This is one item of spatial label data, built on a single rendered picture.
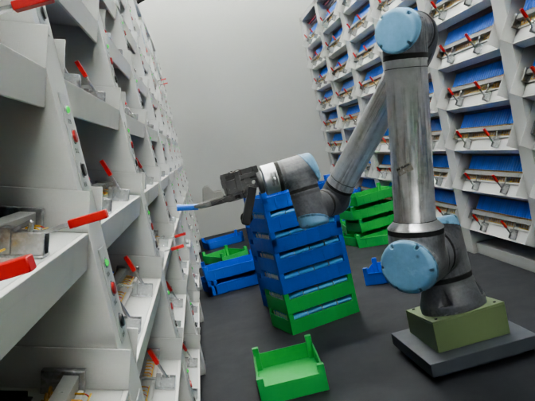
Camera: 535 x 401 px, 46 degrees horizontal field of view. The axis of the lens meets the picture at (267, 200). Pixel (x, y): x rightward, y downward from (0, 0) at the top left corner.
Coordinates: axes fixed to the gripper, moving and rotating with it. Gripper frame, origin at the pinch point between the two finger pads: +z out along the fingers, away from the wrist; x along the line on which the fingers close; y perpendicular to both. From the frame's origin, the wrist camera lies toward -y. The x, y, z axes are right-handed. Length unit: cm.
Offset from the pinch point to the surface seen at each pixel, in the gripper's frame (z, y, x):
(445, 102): -121, 6, -98
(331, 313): -36, -59, -52
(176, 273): 14.3, -21.7, -29.3
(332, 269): -42, -42, -53
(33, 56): 11, 31, 111
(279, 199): -29, -10, -49
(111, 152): 14.6, 20.9, 40.7
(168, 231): 12.7, -7.3, -29.0
